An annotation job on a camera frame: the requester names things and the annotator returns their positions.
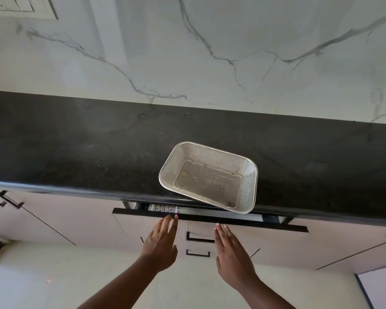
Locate person's left hand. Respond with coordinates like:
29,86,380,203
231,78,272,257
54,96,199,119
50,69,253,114
140,214,179,273

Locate person's right hand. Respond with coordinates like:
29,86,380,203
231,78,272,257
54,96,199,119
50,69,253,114
214,223,261,292

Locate person's right forearm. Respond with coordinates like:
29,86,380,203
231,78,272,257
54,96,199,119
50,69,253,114
236,274,297,309

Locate person's left forearm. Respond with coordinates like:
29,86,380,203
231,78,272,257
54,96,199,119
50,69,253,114
79,254,163,309

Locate patterned box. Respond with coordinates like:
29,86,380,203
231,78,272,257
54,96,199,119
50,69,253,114
149,204,181,215

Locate white drawer with black edge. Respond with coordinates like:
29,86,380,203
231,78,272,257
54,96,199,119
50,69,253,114
112,203,309,246

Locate rectangular steel mesh basket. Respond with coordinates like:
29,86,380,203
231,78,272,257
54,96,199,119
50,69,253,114
158,141,258,214

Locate white cabinet door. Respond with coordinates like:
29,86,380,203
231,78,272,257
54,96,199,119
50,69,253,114
0,189,129,246
254,219,386,275

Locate white panel with dark edge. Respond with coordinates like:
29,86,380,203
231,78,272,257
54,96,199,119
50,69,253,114
355,270,386,309

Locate white wall switch plate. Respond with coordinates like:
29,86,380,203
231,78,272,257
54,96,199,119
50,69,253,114
0,0,59,20

